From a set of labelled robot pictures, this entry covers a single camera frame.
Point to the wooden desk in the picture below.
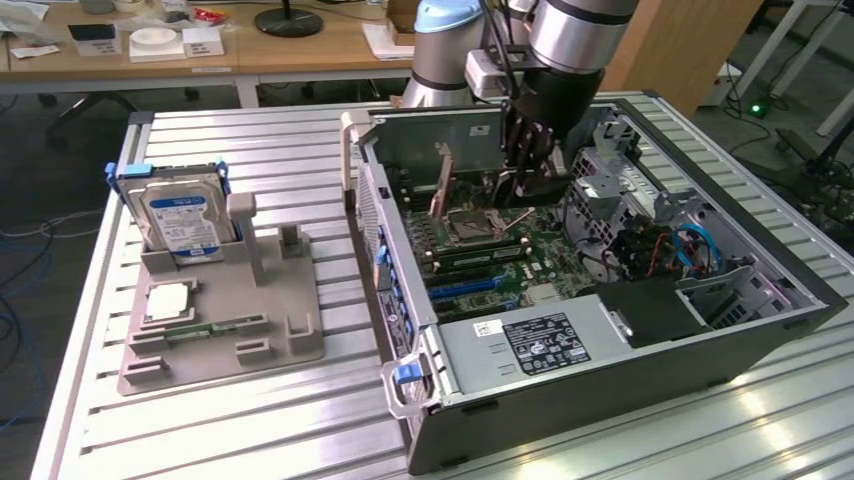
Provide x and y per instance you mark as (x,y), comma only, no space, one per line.
(68,70)

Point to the grey parts rack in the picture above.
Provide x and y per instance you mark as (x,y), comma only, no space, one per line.
(268,305)

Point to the blue expansion slot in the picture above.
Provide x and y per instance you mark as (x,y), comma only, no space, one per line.
(471,295)
(461,285)

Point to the stack of white papers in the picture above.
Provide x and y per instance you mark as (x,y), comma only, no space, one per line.
(390,47)

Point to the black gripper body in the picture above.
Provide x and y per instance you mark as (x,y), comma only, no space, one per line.
(564,100)

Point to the clear plastic bag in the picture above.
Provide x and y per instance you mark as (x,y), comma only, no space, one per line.
(24,22)

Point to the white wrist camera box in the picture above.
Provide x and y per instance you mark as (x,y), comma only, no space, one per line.
(484,70)

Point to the small white box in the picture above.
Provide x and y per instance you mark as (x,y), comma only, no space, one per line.
(202,45)

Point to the wooden cabinet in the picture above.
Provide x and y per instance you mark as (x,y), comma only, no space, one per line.
(675,50)

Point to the green RAM stick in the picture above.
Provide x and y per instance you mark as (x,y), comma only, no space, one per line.
(201,330)

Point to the CPU socket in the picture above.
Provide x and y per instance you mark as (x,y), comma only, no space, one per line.
(471,227)

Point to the hard disk with blue caddy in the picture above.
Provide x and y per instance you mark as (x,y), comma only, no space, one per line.
(181,220)

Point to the low-profile GPU card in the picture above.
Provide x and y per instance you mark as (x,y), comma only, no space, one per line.
(444,180)

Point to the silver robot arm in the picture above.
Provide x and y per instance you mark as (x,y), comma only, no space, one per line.
(581,35)

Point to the perforated metal disk bay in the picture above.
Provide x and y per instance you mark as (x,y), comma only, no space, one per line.
(735,300)

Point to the white box with round dish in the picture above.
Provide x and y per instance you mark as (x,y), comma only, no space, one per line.
(157,47)

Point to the cardboard box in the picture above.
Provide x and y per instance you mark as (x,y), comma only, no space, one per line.
(401,15)

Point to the installed black RAM stick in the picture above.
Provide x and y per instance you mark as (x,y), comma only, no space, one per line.
(481,256)

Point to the silver chipset heatsink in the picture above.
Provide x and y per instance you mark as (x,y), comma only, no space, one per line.
(549,296)

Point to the red packet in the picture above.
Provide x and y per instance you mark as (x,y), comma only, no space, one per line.
(210,16)

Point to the white paper card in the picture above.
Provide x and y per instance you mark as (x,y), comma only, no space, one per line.
(34,51)

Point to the black round lamp base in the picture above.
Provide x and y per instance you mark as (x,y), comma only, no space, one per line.
(289,24)

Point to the silver CPU chip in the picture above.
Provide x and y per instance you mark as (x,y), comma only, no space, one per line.
(168,302)

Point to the green motherboard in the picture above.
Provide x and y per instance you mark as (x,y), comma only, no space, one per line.
(548,250)

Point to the white box with black top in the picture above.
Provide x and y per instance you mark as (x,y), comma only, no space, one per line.
(94,40)

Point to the black PC case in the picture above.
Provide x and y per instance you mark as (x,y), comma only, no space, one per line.
(601,415)

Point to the black RAM slot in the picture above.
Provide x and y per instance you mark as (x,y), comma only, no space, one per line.
(417,196)
(481,267)

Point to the grey power supply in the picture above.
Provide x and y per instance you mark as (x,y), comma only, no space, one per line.
(481,360)

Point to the black stand base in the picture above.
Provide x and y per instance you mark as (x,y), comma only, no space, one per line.
(811,155)

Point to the white desk frame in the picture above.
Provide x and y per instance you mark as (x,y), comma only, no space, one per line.
(788,45)

